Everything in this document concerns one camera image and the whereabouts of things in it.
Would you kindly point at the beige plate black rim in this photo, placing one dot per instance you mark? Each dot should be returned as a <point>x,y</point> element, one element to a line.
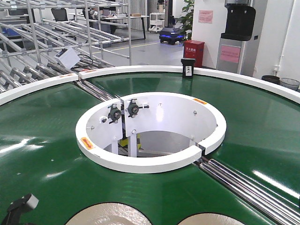
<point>209,219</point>
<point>109,213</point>

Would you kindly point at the black sensor box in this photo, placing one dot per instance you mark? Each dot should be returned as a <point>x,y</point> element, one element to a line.
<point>188,67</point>

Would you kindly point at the red fire extinguisher box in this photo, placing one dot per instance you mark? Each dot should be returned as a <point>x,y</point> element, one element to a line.
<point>194,50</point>

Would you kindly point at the blue lit mobile robot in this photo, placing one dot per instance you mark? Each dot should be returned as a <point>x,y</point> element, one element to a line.
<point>171,35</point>

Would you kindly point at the metal roller rack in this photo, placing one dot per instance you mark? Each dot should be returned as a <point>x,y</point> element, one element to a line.
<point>32,32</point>

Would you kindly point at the white control box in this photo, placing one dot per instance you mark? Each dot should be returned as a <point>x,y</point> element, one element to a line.
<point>67,57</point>

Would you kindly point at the green potted plant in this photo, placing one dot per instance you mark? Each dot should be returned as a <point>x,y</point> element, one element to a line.
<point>186,19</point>

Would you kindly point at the water dispenser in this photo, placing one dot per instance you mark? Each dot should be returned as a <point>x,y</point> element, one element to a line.
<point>238,31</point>

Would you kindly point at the green conveyor belt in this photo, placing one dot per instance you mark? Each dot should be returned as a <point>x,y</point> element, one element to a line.
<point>39,153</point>

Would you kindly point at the white outer conveyor rim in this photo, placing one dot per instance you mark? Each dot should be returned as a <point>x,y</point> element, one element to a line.
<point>17,92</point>

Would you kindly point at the steel conveyor rollers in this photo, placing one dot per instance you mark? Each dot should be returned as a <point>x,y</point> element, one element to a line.
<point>260,199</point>

